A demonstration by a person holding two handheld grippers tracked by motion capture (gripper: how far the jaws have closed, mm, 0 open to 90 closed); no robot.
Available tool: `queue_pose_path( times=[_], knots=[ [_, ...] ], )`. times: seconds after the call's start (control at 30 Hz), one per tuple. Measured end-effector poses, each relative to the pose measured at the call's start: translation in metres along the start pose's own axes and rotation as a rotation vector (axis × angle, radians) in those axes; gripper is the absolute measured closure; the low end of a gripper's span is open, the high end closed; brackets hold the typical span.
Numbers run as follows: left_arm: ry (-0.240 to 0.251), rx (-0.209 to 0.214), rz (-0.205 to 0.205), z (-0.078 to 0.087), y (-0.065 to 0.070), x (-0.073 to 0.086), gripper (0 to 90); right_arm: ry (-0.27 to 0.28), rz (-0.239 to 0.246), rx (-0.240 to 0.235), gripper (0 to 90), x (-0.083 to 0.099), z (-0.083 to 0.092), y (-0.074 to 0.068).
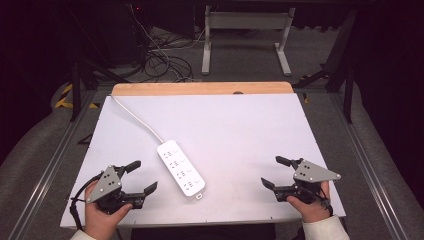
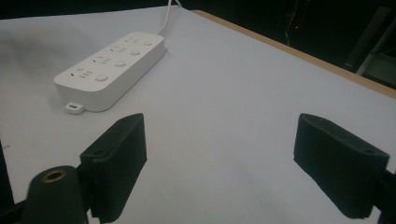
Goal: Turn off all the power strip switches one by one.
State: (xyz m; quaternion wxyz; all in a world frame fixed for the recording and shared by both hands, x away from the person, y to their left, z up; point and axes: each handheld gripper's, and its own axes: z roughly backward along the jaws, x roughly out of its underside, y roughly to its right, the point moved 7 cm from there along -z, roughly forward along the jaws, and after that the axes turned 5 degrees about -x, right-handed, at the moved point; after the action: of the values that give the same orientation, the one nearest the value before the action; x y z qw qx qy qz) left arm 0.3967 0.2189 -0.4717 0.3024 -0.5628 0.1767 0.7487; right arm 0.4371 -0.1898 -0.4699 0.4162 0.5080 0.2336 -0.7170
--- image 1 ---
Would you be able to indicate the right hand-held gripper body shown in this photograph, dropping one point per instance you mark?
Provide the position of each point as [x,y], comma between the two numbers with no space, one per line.
[310,174]

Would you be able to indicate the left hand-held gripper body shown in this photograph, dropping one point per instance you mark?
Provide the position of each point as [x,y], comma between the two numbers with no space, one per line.
[107,182]

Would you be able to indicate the white power strip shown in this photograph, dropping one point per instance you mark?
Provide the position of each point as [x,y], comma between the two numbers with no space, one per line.
[181,170]

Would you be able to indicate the person's right hand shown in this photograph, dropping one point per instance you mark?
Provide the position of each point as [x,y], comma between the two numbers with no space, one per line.
[311,210]

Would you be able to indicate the person's left hand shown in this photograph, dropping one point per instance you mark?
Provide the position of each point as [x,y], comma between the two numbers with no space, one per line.
[100,221]

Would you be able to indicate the person's dark clothing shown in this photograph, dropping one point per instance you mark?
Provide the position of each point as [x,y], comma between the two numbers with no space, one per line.
[203,232]

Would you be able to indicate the black metal stand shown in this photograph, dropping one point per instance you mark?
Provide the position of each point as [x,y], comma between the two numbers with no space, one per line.
[77,90]
[346,86]

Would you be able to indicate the yellow black hazard tape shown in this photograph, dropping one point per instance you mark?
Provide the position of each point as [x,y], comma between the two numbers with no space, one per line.
[66,96]

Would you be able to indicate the aluminium floor rail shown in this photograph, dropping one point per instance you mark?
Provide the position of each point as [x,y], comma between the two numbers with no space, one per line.
[366,166]
[50,170]

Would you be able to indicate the white metal table frame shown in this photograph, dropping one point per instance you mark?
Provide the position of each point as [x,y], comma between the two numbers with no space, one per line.
[246,20]

